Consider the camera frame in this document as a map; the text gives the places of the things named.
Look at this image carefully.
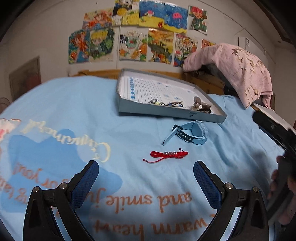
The grey cardboard tray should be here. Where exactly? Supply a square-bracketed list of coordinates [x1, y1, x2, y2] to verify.
[116, 69, 227, 123]

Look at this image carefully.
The orange-haired girl drawing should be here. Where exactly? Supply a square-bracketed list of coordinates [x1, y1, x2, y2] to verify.
[68, 29, 90, 64]

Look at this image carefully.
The turtle landscape drawing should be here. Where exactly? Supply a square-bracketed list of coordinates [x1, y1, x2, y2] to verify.
[147, 28, 174, 65]

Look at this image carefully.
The wooden bed frame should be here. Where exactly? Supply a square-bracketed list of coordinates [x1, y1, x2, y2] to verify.
[72, 70, 225, 95]

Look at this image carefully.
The yellow moon drawing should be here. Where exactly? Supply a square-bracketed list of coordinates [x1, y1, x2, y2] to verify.
[112, 0, 140, 26]

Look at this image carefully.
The right hand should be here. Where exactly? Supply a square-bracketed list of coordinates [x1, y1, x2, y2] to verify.
[266, 155, 295, 226]

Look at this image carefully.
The blond boy drawing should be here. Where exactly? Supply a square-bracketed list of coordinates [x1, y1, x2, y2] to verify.
[89, 28, 114, 62]

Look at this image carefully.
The fish and cup drawing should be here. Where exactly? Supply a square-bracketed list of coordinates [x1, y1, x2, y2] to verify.
[118, 26, 149, 62]

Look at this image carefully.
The light blue printed bedsheet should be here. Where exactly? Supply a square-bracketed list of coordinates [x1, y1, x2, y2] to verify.
[1, 76, 282, 240]

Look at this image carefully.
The light blue wristwatch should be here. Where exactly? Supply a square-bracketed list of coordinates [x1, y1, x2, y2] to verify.
[163, 120, 208, 146]

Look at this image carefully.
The mermaid girl drawing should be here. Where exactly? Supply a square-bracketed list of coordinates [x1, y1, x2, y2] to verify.
[82, 8, 113, 30]

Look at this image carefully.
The pink floral blanket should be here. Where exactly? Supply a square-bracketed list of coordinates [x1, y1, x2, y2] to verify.
[183, 43, 273, 108]

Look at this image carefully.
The blue sea drawing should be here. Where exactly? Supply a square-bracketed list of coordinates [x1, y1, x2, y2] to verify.
[138, 1, 188, 33]

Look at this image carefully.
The colourful crowd drawing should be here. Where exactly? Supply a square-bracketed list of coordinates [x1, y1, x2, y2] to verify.
[174, 34, 198, 68]

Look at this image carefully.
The red braided bracelet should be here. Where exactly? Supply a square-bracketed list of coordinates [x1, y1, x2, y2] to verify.
[142, 148, 189, 164]

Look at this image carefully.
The red-haired character drawing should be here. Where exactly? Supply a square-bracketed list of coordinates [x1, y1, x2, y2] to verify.
[189, 5, 208, 35]

